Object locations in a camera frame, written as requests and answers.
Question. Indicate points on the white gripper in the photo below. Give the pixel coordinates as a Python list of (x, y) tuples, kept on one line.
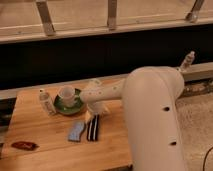
[(90, 96)]

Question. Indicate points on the black white striped eraser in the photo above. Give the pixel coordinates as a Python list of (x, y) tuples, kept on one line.
[(92, 129)]

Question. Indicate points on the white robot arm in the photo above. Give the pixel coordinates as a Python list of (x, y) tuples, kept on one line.
[(148, 95)]

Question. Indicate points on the white ceramic cup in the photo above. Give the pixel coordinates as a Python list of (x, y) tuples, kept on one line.
[(67, 95)]

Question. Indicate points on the blue sponge cloth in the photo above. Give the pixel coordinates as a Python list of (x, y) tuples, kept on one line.
[(76, 131)]

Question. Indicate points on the green saucer plate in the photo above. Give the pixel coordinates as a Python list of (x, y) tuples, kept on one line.
[(77, 107)]

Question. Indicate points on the small clear plastic bottle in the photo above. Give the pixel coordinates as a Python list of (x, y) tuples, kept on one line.
[(46, 102)]

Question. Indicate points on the red snack wrapper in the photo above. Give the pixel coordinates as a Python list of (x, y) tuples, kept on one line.
[(24, 145)]

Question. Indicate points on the small bottle in background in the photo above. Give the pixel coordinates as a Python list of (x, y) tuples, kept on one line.
[(187, 62)]

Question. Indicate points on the left metal bracket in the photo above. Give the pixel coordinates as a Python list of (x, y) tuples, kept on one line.
[(43, 10)]

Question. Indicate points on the metal bracket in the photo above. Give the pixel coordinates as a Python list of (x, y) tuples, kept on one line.
[(112, 13), (43, 10), (192, 16)]

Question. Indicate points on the middle metal bracket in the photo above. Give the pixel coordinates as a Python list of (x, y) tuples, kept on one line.
[(112, 13)]

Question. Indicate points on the right metal bracket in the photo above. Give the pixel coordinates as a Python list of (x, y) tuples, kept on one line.
[(192, 16)]

